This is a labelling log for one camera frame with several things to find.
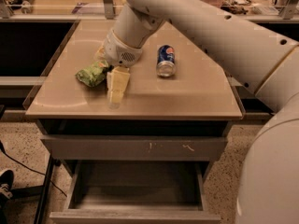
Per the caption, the green jalapeno chip bag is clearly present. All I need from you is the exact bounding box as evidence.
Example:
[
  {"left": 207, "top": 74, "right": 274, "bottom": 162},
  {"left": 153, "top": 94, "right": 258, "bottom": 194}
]
[{"left": 75, "top": 60, "right": 111, "bottom": 88}]

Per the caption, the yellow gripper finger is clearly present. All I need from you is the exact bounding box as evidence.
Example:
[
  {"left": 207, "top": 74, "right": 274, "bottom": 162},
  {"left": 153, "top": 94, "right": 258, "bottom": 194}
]
[
  {"left": 93, "top": 46, "right": 105, "bottom": 61},
  {"left": 107, "top": 66, "right": 130, "bottom": 108}
]

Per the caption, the black floor cable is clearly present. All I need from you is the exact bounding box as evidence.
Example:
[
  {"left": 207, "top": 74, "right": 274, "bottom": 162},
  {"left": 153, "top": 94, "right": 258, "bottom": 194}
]
[{"left": 0, "top": 142, "right": 68, "bottom": 198}]

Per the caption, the open middle drawer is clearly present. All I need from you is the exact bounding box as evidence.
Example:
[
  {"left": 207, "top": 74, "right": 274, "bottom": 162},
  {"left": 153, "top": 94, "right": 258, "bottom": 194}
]
[{"left": 50, "top": 161, "right": 221, "bottom": 224}]

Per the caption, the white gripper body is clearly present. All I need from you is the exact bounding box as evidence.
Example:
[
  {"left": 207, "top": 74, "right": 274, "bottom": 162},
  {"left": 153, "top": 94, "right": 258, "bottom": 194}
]
[{"left": 103, "top": 29, "right": 144, "bottom": 67}]

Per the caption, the grey drawer cabinet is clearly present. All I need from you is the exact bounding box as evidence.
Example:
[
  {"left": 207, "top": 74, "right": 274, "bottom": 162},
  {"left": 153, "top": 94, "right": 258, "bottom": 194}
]
[{"left": 21, "top": 18, "right": 246, "bottom": 224}]

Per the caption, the blue pepsi soda can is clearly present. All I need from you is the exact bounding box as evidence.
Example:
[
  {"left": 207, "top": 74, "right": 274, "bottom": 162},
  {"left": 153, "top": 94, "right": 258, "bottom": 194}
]
[{"left": 156, "top": 45, "right": 176, "bottom": 77}]

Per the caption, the black metal stand leg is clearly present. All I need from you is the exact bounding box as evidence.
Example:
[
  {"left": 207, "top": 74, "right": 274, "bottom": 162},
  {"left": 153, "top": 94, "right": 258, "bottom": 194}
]
[{"left": 34, "top": 157, "right": 54, "bottom": 224}]

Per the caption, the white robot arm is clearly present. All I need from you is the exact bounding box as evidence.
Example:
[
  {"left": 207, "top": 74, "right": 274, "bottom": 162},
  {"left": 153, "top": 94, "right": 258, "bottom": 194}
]
[{"left": 101, "top": 0, "right": 299, "bottom": 224}]

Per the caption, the black sneaker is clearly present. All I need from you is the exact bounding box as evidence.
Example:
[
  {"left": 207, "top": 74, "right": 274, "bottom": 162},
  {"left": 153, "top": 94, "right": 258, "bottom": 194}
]
[{"left": 0, "top": 169, "right": 14, "bottom": 207}]

